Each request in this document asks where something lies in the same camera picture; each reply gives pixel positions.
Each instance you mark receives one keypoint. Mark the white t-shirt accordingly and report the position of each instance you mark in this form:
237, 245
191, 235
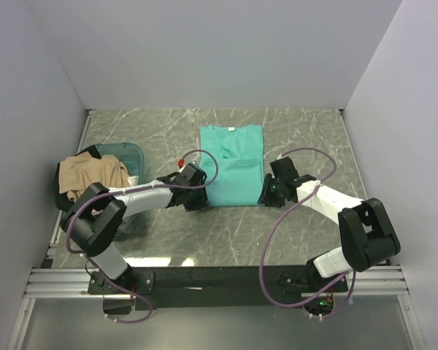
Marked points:
133, 180

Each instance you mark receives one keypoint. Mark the teal plastic laundry bin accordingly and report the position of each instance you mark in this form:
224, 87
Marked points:
127, 153

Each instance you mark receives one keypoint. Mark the aluminium frame rail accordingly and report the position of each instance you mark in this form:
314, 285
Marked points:
48, 283

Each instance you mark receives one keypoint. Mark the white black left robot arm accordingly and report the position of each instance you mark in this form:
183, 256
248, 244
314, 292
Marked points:
91, 223

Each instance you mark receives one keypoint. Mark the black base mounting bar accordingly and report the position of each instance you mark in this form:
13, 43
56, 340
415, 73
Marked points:
180, 287

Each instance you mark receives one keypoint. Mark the black t-shirt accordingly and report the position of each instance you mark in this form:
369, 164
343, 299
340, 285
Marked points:
67, 202

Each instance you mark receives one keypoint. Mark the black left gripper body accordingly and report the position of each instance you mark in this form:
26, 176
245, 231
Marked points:
197, 198

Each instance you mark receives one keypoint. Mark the teal t-shirt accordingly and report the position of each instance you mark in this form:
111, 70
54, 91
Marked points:
236, 164

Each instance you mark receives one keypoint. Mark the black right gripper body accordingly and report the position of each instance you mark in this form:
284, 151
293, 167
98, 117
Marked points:
271, 193

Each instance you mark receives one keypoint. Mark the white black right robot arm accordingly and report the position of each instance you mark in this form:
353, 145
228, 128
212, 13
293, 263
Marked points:
367, 236

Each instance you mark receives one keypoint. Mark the beige t-shirt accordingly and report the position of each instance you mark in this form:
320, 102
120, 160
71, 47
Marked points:
115, 172

